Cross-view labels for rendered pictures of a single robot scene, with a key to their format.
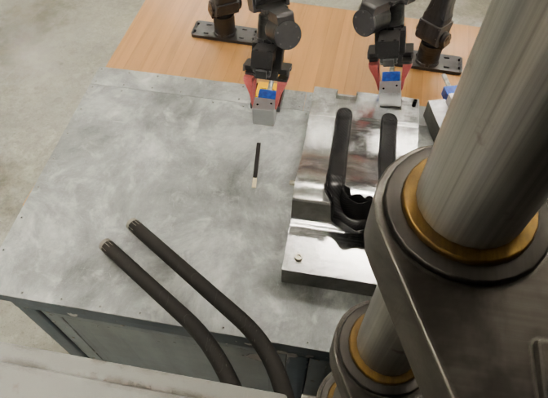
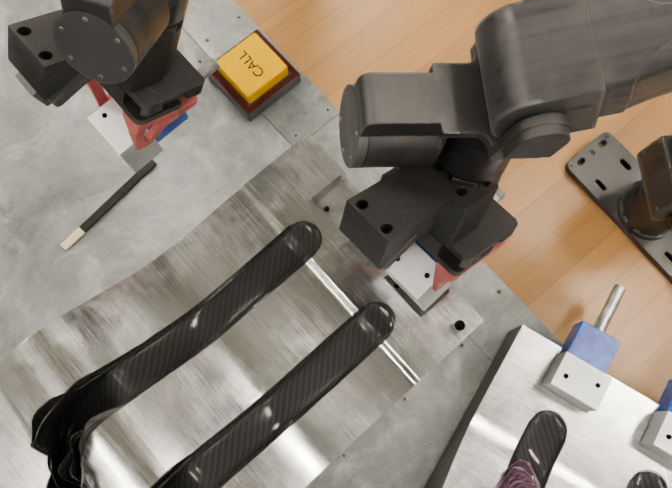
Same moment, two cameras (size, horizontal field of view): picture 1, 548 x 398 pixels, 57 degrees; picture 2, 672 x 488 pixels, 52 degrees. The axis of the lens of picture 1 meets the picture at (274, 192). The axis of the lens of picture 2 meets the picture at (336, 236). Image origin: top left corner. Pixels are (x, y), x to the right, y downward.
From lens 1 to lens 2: 0.81 m
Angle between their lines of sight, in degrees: 24
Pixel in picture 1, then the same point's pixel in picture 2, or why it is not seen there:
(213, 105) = not seen: hidden behind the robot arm
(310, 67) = (401, 59)
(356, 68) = not seen: hidden behind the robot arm
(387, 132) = (347, 346)
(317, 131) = (216, 241)
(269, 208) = (51, 309)
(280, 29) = (68, 24)
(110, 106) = not seen: outside the picture
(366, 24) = (350, 135)
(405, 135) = (370, 383)
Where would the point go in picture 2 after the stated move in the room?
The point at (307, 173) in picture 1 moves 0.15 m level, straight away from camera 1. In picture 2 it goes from (66, 337) to (190, 223)
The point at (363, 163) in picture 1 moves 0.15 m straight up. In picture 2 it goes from (222, 382) to (194, 371)
